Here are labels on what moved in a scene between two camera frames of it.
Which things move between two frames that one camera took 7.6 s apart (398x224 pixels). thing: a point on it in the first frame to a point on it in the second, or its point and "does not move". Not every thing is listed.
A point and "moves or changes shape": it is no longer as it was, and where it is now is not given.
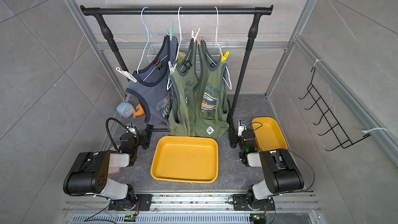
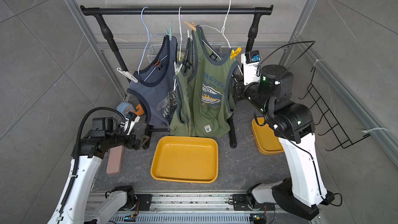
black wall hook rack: x=338 y=133 does not move
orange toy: x=140 y=112 does not move
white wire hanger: x=206 y=53 to x=223 y=31
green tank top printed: x=212 y=102 moves or changes shape
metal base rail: x=93 y=208 does not move
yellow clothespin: x=224 y=57 to x=235 y=53
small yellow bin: x=268 y=135 does not move
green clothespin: x=171 y=31 does not move
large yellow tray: x=185 y=159 does not move
